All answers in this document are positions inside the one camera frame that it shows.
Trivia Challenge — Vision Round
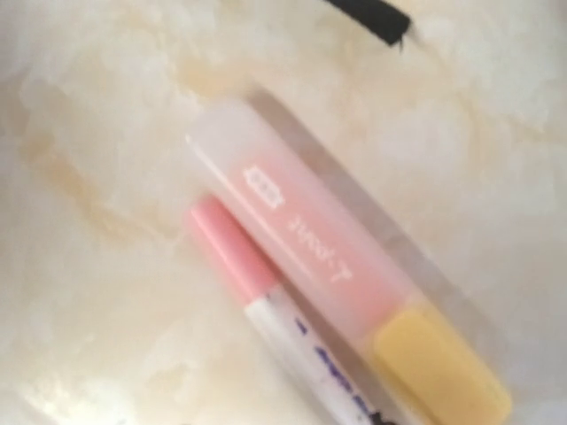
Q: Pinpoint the red student backpack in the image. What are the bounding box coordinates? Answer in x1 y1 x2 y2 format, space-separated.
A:
326 0 412 47

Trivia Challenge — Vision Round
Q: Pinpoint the pink capped white pen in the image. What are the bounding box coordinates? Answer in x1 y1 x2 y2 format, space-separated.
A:
186 196 388 424

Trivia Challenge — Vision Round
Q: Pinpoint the beige highlighter pen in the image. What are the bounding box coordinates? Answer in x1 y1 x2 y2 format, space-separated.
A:
185 99 512 424

